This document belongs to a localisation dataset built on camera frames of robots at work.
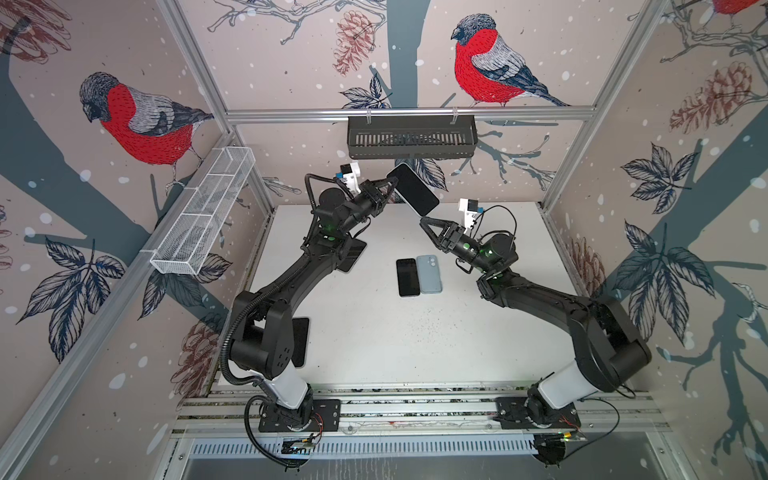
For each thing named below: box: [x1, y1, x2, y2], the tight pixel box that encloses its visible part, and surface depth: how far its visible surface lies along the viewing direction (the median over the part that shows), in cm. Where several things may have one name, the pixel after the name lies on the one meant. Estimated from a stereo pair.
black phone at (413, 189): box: [386, 162, 440, 217], surface depth 76 cm
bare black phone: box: [396, 258, 420, 297], surface depth 100 cm
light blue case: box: [416, 254, 443, 294], surface depth 103 cm
